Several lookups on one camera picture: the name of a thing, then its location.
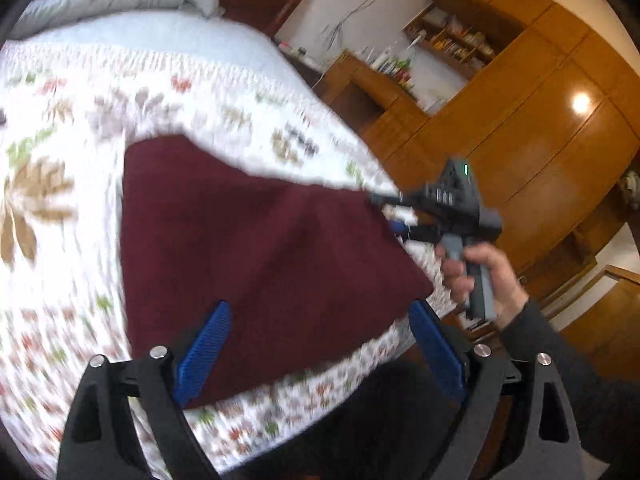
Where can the bottles on wooden desk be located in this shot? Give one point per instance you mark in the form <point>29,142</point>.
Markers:
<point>397,67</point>

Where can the white floral quilt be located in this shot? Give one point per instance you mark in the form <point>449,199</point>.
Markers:
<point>50,310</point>

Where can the light blue bed sheet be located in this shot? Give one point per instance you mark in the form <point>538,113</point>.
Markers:
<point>175,35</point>

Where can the maroon pants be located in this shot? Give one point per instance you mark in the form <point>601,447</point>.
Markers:
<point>250,260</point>

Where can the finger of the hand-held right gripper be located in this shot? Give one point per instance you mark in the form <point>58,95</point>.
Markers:
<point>417,231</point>
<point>390,198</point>

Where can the person's right forearm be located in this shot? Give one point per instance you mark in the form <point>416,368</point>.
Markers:
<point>570,390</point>

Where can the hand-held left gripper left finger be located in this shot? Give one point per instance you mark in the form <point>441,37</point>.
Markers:
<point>205,350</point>

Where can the brown wooden wardrobe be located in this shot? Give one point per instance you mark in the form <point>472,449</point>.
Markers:
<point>525,125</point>

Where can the person's right hand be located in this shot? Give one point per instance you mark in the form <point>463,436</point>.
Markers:
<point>500,280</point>

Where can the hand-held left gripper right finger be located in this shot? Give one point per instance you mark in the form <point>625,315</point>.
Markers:
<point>440,355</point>

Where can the cluttered shelf items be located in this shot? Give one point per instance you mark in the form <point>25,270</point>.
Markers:
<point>455,40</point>

